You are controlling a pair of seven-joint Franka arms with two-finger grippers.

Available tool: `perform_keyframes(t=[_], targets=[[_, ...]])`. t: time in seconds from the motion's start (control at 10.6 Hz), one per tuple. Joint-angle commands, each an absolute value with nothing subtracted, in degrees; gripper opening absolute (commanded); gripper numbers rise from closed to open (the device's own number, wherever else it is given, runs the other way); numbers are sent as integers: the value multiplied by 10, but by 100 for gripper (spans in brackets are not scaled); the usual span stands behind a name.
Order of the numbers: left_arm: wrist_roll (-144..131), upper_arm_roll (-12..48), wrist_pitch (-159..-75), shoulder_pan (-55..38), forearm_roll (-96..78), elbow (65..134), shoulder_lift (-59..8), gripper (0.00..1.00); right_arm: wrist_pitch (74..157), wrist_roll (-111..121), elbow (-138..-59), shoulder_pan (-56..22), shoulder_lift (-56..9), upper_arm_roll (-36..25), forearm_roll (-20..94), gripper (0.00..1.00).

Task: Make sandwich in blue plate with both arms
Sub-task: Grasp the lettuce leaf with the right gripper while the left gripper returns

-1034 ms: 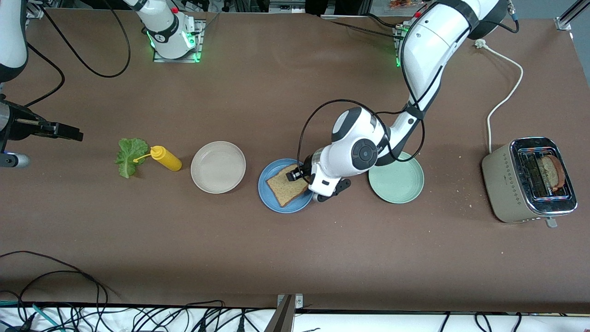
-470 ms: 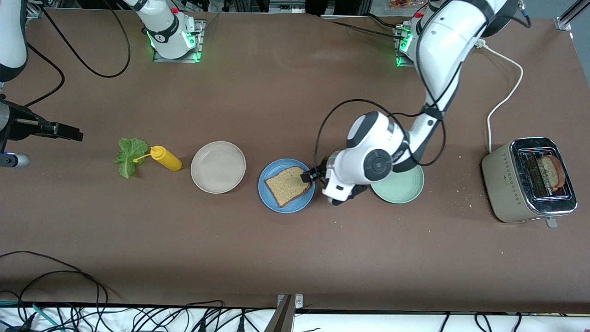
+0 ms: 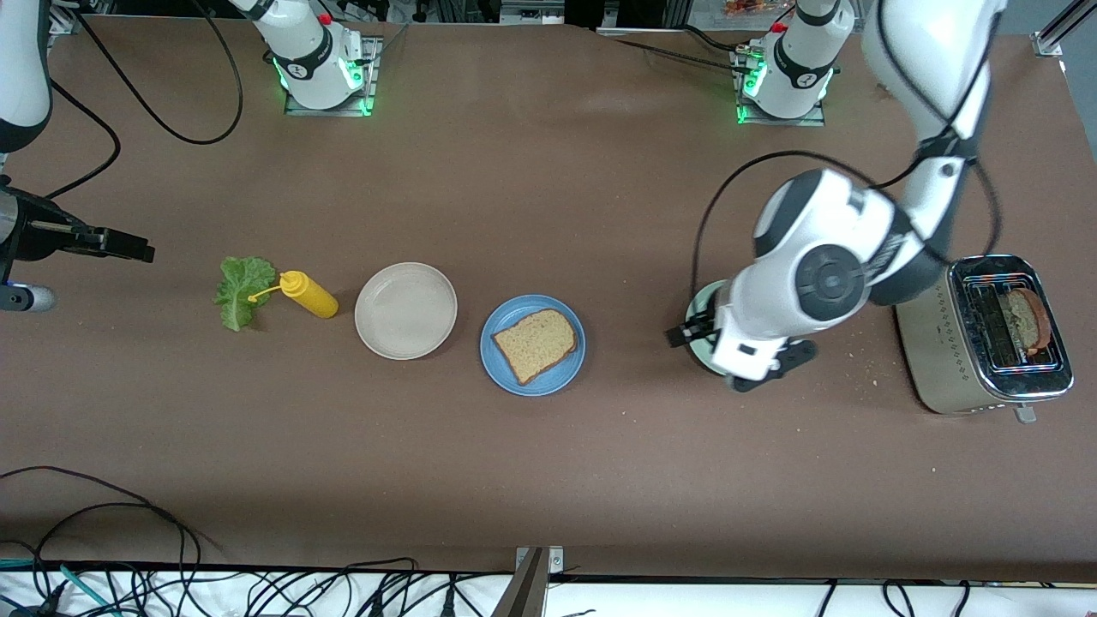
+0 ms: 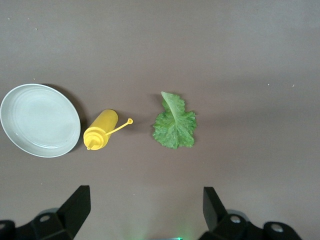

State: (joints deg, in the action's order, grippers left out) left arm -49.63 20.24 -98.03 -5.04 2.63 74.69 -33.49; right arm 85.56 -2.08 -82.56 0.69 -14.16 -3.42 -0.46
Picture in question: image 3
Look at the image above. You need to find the brown bread slice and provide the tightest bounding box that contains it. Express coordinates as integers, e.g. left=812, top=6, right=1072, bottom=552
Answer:
left=1001, top=287, right=1052, bottom=356
left=492, top=308, right=578, bottom=386

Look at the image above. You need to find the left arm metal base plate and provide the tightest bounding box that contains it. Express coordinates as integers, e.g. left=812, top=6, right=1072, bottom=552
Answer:
left=735, top=47, right=829, bottom=127

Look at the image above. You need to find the green lettuce leaf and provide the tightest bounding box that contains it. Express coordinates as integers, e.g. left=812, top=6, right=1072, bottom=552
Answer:
left=213, top=255, right=279, bottom=332

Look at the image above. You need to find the aluminium profile post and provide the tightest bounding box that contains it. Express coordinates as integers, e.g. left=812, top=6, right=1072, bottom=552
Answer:
left=490, top=546, right=565, bottom=617

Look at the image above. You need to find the teal cable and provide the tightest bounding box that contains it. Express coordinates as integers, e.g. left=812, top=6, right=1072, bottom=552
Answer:
left=0, top=557, right=114, bottom=614

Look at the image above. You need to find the black base power cable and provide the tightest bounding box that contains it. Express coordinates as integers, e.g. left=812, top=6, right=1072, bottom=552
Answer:
left=681, top=24, right=759, bottom=54
left=614, top=38, right=755, bottom=75

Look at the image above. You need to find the long black looped cable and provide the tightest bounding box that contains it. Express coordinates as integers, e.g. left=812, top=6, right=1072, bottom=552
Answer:
left=0, top=465, right=202, bottom=617

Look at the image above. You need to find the beige round plate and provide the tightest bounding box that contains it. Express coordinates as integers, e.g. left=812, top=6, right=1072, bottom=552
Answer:
left=354, top=261, right=459, bottom=361

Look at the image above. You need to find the yellow squeeze bottle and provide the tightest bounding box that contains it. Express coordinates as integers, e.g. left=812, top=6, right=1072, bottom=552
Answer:
left=248, top=270, right=339, bottom=320

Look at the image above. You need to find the blue round plate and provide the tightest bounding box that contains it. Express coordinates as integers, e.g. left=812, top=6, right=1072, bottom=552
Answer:
left=480, top=295, right=587, bottom=397

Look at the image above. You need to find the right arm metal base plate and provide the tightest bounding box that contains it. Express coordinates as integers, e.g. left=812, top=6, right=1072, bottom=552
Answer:
left=284, top=34, right=382, bottom=117

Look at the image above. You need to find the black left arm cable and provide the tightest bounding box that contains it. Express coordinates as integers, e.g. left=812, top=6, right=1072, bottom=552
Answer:
left=692, top=0, right=1004, bottom=326

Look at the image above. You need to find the silver two-slot toaster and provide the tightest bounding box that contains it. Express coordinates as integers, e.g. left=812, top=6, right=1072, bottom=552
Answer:
left=895, top=254, right=1076, bottom=425

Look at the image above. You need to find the short black looped cable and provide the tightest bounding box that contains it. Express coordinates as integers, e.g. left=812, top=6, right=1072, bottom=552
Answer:
left=33, top=502, right=188, bottom=617

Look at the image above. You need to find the green round plate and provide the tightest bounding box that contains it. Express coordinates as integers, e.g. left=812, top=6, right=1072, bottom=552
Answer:
left=686, top=281, right=738, bottom=378

